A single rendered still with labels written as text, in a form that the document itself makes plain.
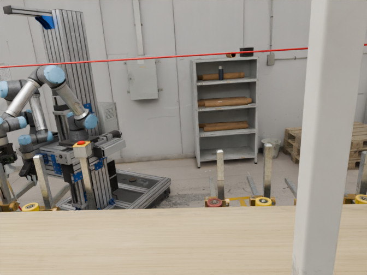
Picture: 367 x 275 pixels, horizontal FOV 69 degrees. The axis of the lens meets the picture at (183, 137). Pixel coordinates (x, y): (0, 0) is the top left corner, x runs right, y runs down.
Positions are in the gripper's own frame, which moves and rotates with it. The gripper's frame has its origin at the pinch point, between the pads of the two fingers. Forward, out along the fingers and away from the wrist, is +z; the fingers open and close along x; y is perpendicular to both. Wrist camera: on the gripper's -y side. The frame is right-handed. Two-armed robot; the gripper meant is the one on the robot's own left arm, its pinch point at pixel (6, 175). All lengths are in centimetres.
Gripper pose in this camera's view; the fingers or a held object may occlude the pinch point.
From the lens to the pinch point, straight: 196.0
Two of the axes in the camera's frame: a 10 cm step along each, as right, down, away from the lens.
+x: -2.9, -2.7, 9.2
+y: 9.5, -1.5, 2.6
